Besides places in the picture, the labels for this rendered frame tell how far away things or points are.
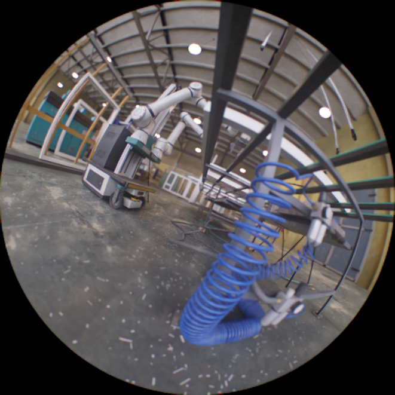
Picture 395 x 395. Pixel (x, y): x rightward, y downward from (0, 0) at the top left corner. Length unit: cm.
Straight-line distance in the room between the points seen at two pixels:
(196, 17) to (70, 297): 910
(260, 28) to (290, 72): 282
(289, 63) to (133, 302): 867
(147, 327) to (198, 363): 20
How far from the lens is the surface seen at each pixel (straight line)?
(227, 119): 66
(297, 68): 840
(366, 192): 725
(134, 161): 168
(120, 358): 44
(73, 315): 48
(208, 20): 858
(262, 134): 61
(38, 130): 372
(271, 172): 36
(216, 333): 45
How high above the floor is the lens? 44
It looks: 1 degrees up
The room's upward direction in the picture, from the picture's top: 24 degrees clockwise
